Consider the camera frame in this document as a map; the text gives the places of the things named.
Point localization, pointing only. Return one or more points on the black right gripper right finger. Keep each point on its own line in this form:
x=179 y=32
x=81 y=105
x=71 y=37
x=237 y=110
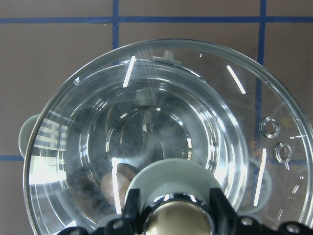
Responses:
x=227 y=222

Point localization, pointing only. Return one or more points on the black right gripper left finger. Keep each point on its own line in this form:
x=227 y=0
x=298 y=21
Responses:
x=130 y=222

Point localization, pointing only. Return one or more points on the brown egg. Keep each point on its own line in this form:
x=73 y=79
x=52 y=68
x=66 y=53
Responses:
x=115 y=183

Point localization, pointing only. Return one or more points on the glass pot lid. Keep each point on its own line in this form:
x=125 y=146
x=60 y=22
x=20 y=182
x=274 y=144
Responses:
x=175 y=192

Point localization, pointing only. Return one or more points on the pale green steel pot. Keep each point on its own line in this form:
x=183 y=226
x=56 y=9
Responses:
x=138 y=111

